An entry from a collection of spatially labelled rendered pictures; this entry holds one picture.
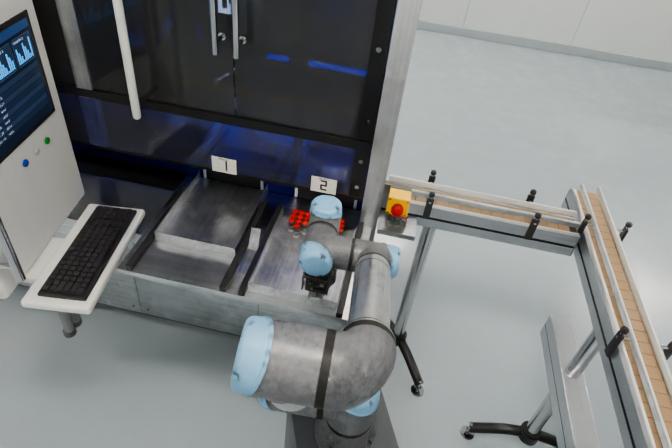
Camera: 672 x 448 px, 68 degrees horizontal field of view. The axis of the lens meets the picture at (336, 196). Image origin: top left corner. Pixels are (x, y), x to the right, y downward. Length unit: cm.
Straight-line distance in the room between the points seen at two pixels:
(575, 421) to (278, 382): 129
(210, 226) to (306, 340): 98
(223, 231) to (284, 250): 21
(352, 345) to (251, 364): 15
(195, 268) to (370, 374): 89
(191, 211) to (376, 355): 110
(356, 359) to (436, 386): 170
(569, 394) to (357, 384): 126
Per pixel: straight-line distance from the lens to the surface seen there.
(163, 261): 159
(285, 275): 152
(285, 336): 76
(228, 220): 169
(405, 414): 233
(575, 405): 192
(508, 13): 619
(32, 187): 172
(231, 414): 227
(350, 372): 75
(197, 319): 237
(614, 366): 160
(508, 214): 185
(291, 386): 75
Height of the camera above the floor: 201
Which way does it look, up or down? 38 degrees down
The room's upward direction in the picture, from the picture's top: 7 degrees clockwise
